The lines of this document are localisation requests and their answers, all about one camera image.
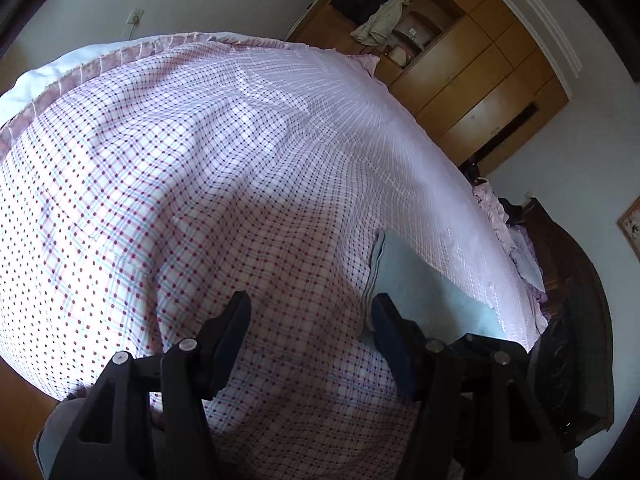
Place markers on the dark wooden headboard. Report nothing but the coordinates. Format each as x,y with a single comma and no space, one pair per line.
575,285

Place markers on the beige hanging garment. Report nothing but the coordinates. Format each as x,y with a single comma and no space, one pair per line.
380,25

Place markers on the wooden wardrobe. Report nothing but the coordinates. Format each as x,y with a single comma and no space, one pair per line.
475,75

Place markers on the pink checked bed cover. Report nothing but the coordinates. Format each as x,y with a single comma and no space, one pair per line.
200,160

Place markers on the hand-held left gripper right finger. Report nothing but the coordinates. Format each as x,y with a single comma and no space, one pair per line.
396,352

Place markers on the white bed sheet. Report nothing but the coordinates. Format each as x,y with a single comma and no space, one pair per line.
30,85

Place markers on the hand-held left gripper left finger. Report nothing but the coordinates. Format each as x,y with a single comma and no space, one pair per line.
234,342

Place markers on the white wall outlet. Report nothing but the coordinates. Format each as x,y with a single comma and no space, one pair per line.
136,16

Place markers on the framed wall picture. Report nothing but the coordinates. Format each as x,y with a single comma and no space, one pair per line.
631,232

